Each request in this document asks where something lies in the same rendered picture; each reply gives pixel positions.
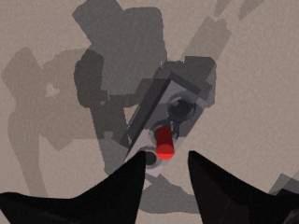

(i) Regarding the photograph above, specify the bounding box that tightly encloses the dark red peg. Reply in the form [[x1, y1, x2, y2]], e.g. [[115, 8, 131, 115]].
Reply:
[[156, 127, 175, 160]]

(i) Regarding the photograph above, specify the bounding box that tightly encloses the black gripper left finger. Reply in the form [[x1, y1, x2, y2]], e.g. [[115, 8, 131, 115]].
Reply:
[[0, 150, 147, 224]]

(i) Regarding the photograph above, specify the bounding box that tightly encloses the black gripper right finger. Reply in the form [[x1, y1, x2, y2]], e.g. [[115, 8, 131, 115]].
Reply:
[[188, 150, 299, 224]]

